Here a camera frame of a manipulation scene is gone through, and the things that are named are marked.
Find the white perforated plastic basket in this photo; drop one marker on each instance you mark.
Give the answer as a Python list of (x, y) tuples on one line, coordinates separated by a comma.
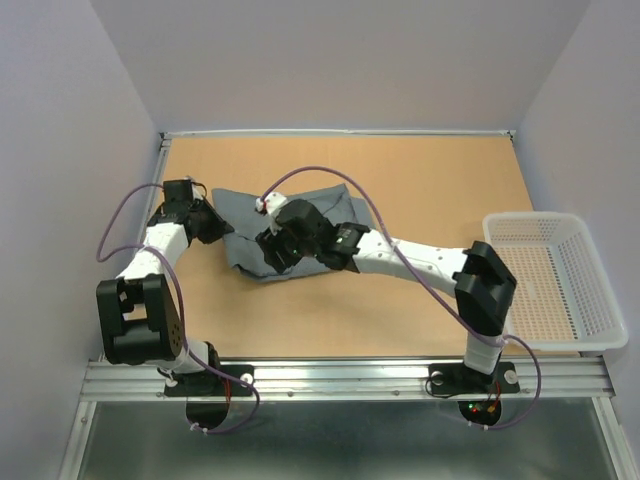
[(564, 300)]

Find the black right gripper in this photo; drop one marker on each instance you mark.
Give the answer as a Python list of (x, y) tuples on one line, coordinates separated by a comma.
[(272, 244)]

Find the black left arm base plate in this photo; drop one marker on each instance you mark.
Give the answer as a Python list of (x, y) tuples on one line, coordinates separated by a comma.
[(203, 383)]

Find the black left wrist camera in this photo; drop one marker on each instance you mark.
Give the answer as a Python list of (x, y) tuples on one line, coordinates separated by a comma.
[(178, 195)]

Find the aluminium front frame rail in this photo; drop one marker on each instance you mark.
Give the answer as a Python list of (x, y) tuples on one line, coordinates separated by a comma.
[(355, 379)]

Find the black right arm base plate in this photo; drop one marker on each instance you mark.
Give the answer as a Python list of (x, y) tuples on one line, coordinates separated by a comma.
[(454, 379)]

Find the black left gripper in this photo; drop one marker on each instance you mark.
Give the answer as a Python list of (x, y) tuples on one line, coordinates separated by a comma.
[(218, 229)]

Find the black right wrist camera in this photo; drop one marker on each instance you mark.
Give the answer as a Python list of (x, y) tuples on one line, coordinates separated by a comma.
[(302, 220)]

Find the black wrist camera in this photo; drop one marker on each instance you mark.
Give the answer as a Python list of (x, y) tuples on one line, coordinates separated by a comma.
[(178, 195), (302, 220)]

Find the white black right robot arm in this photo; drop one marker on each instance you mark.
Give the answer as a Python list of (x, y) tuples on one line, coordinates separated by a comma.
[(473, 284)]

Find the grey long sleeve shirt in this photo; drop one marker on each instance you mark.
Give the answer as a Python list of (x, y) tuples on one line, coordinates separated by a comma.
[(243, 253)]

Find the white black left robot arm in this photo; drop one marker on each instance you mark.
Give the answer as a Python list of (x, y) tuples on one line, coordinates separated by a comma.
[(142, 310)]

